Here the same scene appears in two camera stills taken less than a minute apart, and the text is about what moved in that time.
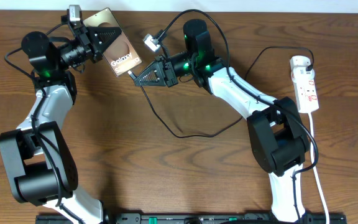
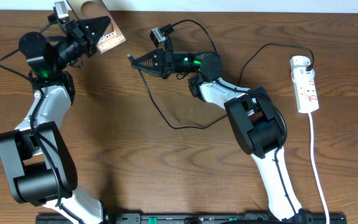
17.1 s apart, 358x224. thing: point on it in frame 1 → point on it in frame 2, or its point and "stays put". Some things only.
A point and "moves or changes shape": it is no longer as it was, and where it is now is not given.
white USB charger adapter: (298, 63) stays put
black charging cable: (247, 98) → (248, 58)
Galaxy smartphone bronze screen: (119, 55) moves or changes shape
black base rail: (192, 218) stays put
